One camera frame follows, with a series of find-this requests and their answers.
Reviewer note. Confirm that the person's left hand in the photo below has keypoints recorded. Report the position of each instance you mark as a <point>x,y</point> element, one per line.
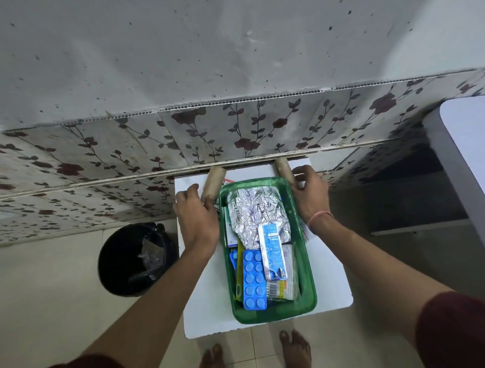
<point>197,223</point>

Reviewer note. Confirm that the person's right hand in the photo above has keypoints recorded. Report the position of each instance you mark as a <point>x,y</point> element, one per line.
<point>312,197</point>

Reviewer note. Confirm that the person's left thumb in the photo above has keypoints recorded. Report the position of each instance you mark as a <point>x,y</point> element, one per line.
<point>209,203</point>

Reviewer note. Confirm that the person's right thumb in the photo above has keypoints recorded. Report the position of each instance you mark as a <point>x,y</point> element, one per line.
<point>296,186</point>

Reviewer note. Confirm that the green plastic tray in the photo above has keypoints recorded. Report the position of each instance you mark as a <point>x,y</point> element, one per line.
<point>303,288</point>

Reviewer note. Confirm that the person's right forearm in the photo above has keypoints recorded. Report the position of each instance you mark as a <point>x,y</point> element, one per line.
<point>379,265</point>

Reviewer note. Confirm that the person's left forearm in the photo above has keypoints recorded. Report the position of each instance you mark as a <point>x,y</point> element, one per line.
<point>159,303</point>

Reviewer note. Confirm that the white medicine box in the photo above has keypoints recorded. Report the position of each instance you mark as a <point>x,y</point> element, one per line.
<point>228,233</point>

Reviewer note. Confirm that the pink wristband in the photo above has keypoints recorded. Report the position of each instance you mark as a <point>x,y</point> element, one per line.
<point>318,217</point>

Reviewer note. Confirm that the white printed medicine strip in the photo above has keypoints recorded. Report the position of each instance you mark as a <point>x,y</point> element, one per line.
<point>306,229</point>

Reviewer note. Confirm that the silver foil blister strip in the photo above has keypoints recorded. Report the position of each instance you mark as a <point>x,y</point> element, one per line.
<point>254,212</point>

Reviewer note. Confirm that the small blue blister strip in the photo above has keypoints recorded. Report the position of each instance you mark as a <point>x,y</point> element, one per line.
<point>233,259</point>

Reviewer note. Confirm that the light blue blister strip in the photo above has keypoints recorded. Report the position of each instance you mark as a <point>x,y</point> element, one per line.
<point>272,250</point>

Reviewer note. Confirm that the yellow medicine strip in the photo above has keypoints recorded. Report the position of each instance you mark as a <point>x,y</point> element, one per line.
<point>239,276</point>

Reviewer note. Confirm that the clear plastic wrapper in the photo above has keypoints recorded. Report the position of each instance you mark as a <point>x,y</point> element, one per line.
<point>149,257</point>

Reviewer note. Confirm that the blue tablet blister pack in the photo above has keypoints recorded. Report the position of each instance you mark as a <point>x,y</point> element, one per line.
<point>254,280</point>

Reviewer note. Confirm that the small white table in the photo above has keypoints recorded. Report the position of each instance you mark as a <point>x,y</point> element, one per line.
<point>204,299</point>

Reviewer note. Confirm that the white yellow medicine packet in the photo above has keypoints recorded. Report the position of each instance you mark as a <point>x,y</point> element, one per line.
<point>282,290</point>

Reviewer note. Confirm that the black trash bin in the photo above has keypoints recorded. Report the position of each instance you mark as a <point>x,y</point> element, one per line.
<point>117,265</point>

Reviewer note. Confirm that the person's left foot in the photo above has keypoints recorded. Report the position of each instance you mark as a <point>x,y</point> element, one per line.
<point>212,356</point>

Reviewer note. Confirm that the person's foot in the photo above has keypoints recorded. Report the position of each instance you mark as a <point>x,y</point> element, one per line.
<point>295,348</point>
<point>212,356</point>

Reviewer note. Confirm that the person's right foot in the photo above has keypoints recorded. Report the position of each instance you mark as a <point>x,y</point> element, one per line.
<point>295,348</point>

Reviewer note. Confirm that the white counter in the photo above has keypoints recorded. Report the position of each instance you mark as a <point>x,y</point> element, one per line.
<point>460,151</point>

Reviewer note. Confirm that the maroon shirt sleeve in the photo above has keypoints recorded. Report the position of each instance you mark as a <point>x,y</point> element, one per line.
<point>454,330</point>

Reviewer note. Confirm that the brown wooden post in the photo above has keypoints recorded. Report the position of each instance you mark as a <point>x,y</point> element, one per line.
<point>284,170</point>
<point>214,182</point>

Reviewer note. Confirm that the floral corrugated wall sheet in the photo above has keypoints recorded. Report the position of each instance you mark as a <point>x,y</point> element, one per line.
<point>242,129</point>

